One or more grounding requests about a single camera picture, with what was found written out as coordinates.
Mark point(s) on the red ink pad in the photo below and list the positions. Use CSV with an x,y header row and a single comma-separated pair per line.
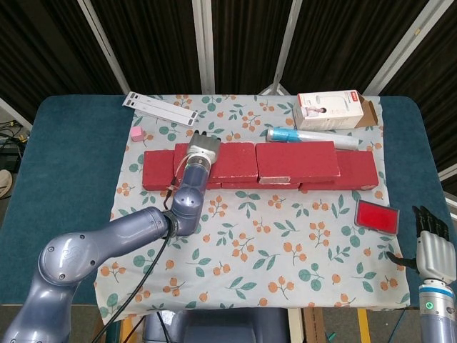
x,y
376,217

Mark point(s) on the pink cube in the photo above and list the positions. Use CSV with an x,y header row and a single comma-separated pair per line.
x,y
137,134

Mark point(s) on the floral print tablecloth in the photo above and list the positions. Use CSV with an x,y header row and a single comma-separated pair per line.
x,y
271,250

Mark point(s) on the white metal frame post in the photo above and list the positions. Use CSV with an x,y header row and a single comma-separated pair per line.
x,y
287,46
103,46
204,46
400,50

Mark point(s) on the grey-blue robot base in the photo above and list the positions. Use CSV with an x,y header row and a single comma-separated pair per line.
x,y
221,327

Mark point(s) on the blue felt table cover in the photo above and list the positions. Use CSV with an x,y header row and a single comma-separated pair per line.
x,y
68,171

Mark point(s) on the dark brown pleated curtain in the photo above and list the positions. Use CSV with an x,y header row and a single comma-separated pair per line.
x,y
160,46

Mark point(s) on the white flat strip box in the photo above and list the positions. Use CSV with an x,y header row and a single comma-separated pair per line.
x,y
164,106
157,111

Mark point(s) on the white product box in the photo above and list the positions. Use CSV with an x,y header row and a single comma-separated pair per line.
x,y
326,114

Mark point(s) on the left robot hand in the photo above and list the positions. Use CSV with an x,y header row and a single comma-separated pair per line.
x,y
204,148

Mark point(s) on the beige round object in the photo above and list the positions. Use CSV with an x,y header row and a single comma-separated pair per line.
x,y
4,182

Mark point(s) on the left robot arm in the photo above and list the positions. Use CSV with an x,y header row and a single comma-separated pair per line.
x,y
89,246

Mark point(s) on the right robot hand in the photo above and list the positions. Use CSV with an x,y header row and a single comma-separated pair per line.
x,y
435,253

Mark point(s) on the white blue rolled tube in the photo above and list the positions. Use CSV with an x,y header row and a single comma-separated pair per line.
x,y
285,134

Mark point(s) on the red brick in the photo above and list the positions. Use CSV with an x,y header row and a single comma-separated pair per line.
x,y
237,159
157,171
357,171
296,159
257,184

